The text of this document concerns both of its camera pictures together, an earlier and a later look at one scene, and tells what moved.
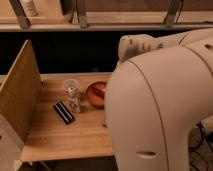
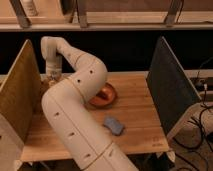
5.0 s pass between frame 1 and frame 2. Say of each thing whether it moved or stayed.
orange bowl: stayed
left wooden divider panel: stayed
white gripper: moved
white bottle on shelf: stayed
